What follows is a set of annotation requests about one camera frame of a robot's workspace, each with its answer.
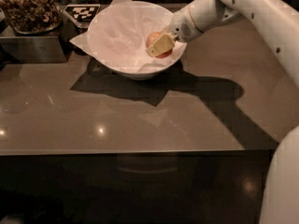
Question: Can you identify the black white marker tag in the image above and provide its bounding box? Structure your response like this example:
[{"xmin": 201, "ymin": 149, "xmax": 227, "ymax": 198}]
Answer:
[{"xmin": 64, "ymin": 4, "xmax": 101, "ymax": 29}]

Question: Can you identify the red yellow apple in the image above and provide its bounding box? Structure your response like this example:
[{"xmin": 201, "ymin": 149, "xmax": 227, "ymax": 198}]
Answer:
[{"xmin": 145, "ymin": 31, "xmax": 174, "ymax": 60}]

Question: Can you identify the white bowl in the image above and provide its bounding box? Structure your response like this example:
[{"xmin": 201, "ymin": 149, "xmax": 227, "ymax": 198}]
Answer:
[{"xmin": 87, "ymin": 1, "xmax": 188, "ymax": 81}]

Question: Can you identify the glass jar of nuts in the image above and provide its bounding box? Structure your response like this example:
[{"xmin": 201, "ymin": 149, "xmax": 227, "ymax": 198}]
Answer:
[{"xmin": 0, "ymin": 0, "xmax": 62, "ymax": 35}]

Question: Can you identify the white paper liner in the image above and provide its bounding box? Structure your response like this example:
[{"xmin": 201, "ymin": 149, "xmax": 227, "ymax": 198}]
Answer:
[{"xmin": 69, "ymin": 0, "xmax": 187, "ymax": 75}]

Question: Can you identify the steel box stand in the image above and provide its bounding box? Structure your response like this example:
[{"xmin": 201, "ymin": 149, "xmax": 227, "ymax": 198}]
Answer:
[{"xmin": 0, "ymin": 21, "xmax": 77, "ymax": 63}]

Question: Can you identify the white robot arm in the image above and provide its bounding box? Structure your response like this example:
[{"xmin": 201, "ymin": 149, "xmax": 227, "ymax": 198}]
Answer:
[{"xmin": 147, "ymin": 0, "xmax": 299, "ymax": 224}]

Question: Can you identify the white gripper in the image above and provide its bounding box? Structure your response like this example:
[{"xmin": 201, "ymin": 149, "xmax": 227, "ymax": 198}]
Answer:
[{"xmin": 146, "ymin": 5, "xmax": 205, "ymax": 59}]

